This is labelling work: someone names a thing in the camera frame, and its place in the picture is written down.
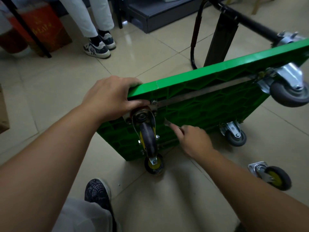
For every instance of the person's left hand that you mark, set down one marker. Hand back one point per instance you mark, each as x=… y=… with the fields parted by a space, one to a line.
x=111 y=99

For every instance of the person's right hand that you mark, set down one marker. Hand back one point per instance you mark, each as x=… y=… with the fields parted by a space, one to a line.
x=195 y=142

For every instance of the silver wrench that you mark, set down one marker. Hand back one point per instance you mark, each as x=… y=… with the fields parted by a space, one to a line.
x=169 y=123

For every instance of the green platform trolley deck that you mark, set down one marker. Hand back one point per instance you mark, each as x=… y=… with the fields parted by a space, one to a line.
x=205 y=103

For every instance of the person's left forearm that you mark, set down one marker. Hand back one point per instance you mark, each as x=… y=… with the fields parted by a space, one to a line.
x=36 y=171

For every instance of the person's right forearm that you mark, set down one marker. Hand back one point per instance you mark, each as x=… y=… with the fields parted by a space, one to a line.
x=260 y=193

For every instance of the person's dark shoe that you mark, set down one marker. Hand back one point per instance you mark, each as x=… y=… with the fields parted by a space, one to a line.
x=239 y=227
x=97 y=190

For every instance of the person's light trousers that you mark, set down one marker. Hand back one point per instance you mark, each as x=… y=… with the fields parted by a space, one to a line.
x=82 y=216

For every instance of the brown cardboard box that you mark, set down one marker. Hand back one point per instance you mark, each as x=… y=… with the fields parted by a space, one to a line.
x=3 y=111

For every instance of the wooden stool legs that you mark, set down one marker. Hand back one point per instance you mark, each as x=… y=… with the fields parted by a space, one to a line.
x=256 y=4

